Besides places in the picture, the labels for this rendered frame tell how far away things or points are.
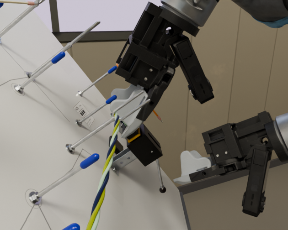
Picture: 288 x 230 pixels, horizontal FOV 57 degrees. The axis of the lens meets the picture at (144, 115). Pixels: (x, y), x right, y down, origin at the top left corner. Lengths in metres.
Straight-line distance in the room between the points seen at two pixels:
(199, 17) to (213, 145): 0.22
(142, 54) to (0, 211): 0.26
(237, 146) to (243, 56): 1.77
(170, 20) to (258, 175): 0.28
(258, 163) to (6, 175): 0.37
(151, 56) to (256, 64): 1.96
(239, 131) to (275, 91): 2.10
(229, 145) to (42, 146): 0.29
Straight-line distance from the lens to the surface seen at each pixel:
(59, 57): 0.38
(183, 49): 0.41
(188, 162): 0.52
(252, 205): 0.49
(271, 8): 0.43
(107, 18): 1.61
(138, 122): 0.43
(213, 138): 0.49
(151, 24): 0.41
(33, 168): 0.33
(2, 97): 0.38
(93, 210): 0.20
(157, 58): 0.40
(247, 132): 0.48
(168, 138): 1.98
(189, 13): 0.39
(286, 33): 2.52
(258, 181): 0.48
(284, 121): 0.46
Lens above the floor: 1.36
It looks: 20 degrees down
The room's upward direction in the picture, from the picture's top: straight up
